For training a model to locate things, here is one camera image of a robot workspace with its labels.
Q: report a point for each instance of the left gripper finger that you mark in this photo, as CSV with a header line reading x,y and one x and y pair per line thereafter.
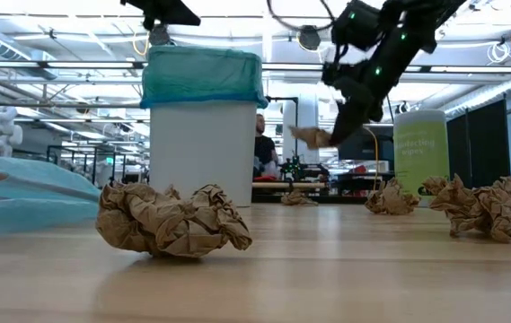
x,y
178,13

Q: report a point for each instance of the teal trash bag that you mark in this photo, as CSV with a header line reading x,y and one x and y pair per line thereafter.
x,y
201,76

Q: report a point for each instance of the white plastic trash bin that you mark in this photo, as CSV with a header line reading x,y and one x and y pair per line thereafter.
x,y
201,152

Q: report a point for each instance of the light blue trash bag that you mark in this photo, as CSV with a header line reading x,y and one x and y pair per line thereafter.
x,y
21,197

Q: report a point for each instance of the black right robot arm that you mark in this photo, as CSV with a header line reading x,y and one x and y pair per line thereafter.
x,y
399,49

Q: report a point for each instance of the black monitor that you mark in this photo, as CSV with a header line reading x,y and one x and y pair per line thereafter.
x,y
365,150

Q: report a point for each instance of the green disinfecting wipes canister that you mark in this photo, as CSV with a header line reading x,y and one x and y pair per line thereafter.
x,y
421,143

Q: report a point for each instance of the black machine green lights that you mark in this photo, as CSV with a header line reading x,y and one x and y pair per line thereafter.
x,y
300,169

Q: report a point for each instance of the person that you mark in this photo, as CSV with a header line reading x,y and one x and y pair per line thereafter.
x,y
264,152

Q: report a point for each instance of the long wooden bar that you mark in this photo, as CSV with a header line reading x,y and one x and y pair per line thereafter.
x,y
273,185

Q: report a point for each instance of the black partition panel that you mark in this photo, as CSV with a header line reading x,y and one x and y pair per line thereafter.
x,y
479,143

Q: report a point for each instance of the white robot figure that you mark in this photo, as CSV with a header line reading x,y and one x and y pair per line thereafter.
x,y
1,134

